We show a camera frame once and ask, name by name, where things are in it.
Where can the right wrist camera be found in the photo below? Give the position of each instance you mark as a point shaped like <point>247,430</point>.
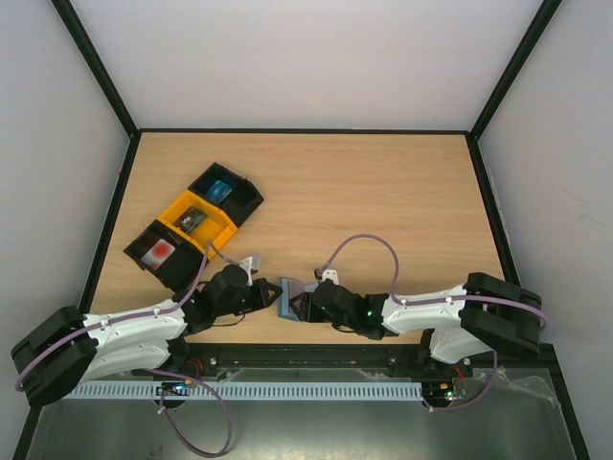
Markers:
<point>321,275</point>

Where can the light blue slotted cable duct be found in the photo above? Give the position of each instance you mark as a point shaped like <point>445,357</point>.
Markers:
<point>250,391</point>

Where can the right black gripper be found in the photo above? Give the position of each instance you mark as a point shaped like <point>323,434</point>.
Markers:
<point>303,306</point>

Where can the black card stack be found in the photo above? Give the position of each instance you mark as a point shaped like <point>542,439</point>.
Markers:
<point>190,220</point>

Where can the black bin with blue cards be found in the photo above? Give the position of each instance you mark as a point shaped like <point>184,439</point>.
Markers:
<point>236,196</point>

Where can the blue card stack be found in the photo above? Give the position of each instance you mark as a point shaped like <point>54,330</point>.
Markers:
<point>218,192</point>

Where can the red white card stack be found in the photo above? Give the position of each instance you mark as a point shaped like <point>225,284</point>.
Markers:
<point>158,254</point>

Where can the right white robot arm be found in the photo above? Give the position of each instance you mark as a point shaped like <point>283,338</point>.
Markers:
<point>484,314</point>

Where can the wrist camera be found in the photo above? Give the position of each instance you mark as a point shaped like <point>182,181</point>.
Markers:
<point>321,275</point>
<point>250,265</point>

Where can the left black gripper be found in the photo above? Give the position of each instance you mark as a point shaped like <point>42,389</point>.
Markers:
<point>261,298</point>

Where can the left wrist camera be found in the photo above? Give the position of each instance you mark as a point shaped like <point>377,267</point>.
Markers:
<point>250,265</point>

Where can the black bin with red cards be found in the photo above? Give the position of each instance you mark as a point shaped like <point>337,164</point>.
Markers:
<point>170,258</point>

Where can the yellow bin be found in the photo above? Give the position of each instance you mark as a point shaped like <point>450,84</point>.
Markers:
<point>217,228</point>

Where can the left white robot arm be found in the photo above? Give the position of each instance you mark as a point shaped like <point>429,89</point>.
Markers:
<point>70,348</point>

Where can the teal card holder wallet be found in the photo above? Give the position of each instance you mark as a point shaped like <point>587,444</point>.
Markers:
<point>291,288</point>

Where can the black aluminium frame rail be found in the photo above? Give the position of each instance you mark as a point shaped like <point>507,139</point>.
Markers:
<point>395,361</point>

